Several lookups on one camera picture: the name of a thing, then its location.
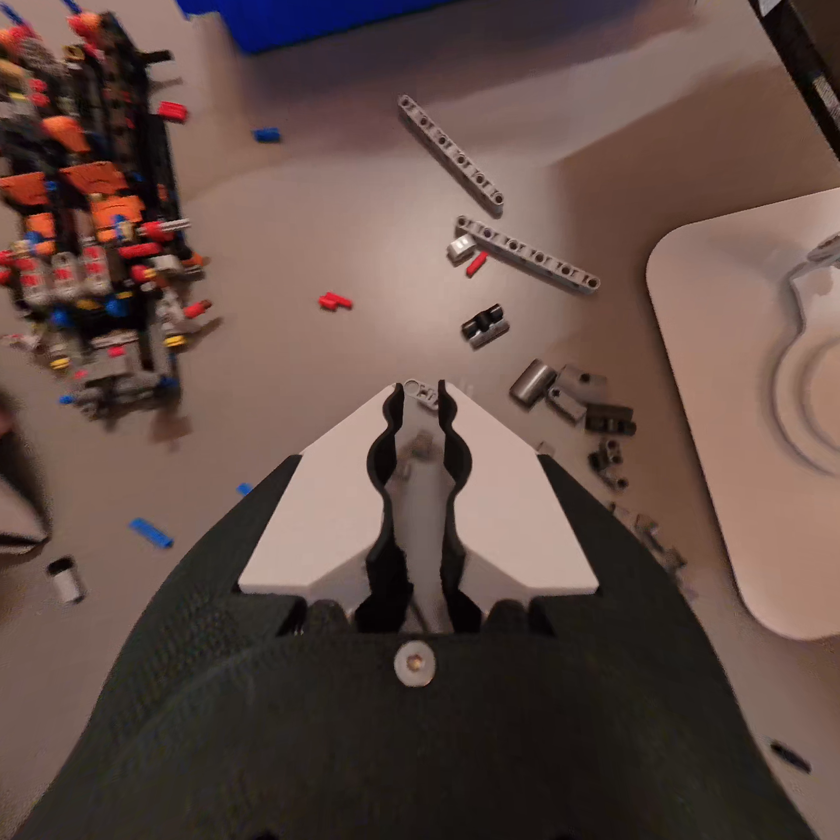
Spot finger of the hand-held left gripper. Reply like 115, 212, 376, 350
0, 430, 55, 557

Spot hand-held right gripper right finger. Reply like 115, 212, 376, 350
437, 378, 601, 634

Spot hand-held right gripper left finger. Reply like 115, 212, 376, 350
238, 382, 414, 634

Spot small dark lego connector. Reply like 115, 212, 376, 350
588, 438, 630, 492

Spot small grey lego pieces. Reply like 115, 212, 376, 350
610, 500, 689, 573

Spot dark grey cylindrical lego piece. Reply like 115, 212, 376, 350
511, 360, 557, 406

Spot grey lego connector block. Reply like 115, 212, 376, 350
548, 364, 609, 424

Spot black and grey lego connector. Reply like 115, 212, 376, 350
461, 302, 511, 349

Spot long grey lego beam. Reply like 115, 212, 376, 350
396, 94, 506, 217
455, 215, 602, 294

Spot multicoloured lego model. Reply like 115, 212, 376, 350
0, 7, 214, 424

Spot small black lego piece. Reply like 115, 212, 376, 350
768, 740, 813, 775

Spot white and black cylinder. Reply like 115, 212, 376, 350
45, 556, 88, 605

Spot white monitor stand base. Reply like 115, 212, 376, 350
645, 189, 840, 642

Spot blue plastic bin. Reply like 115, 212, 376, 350
174, 0, 473, 55

